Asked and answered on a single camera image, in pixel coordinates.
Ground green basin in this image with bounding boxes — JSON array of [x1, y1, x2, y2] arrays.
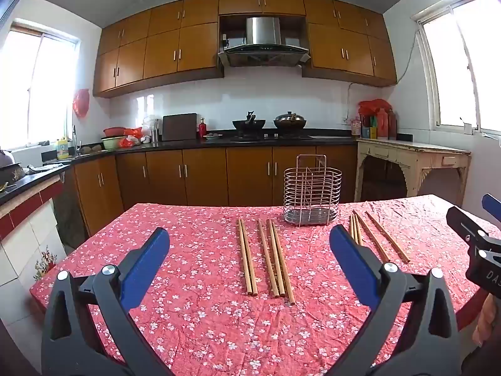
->
[[101, 136, 128, 150]]

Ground black kitchen countertop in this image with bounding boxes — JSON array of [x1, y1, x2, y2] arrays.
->
[[0, 127, 359, 204]]

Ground hanging red plastic bag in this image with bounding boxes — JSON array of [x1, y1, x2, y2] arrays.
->
[[73, 88, 90, 119]]

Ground dark brown cutting board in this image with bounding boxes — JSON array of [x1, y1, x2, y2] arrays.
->
[[162, 113, 197, 142]]

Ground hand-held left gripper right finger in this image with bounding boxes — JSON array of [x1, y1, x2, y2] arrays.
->
[[329, 225, 462, 376]]

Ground wall power cable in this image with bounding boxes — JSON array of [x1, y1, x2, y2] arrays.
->
[[344, 82, 353, 124]]

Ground red floral tablecloth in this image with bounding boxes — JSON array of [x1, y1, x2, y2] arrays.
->
[[29, 194, 501, 376]]

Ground cream wooden side table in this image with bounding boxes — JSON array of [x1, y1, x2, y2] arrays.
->
[[354, 137, 472, 208]]

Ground steel range hood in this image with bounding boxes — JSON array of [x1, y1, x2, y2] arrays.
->
[[217, 16, 312, 68]]

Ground steel wire utensil holder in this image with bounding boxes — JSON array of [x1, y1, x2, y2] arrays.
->
[[282, 154, 342, 227]]

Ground brown base cabinets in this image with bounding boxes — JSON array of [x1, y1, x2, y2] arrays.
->
[[72, 145, 359, 236]]

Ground dark wok with lid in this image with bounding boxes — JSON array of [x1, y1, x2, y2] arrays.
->
[[273, 111, 307, 131]]

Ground black wok with handle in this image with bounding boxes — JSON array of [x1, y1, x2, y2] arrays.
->
[[232, 112, 266, 131]]

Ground built-in gas stove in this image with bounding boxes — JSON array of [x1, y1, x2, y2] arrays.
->
[[225, 133, 282, 144]]

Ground white plastic bags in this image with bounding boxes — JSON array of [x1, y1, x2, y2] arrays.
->
[[141, 115, 157, 144]]

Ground white framed window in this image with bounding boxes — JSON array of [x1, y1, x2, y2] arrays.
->
[[410, 0, 501, 138]]

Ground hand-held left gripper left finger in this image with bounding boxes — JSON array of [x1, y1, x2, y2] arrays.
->
[[41, 226, 177, 376]]

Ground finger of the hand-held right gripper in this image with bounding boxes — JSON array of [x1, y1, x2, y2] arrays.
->
[[446, 206, 490, 243], [481, 194, 501, 224]]

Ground black pan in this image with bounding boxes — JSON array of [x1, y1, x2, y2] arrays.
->
[[0, 162, 24, 183]]

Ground large sliding window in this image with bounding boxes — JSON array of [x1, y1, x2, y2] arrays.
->
[[0, 23, 81, 151]]

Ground person's right hand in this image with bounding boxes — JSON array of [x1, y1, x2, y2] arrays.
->
[[472, 294, 501, 347]]

